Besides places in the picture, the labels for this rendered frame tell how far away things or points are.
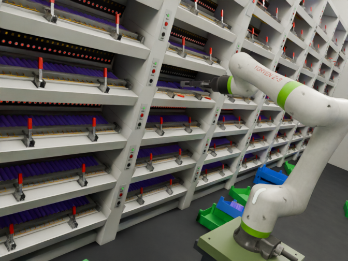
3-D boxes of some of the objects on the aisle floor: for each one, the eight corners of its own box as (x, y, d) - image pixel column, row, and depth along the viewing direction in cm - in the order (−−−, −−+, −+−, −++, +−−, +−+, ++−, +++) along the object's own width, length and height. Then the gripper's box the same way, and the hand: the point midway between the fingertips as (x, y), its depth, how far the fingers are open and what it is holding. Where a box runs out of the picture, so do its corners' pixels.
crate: (271, 214, 243) (274, 205, 241) (252, 214, 233) (256, 205, 231) (246, 194, 268) (249, 186, 266) (228, 193, 257) (231, 185, 255)
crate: (249, 236, 201) (254, 225, 200) (236, 246, 185) (241, 235, 183) (211, 212, 217) (214, 202, 215) (195, 220, 201) (199, 209, 199)
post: (189, 206, 217) (283, -82, 173) (181, 209, 209) (278, -91, 165) (167, 193, 227) (250, -82, 184) (159, 196, 220) (244, -90, 176)
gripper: (228, 78, 164) (189, 78, 178) (214, 75, 152) (174, 75, 166) (227, 92, 165) (189, 91, 179) (213, 91, 153) (173, 89, 167)
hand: (187, 84), depth 170 cm, fingers closed
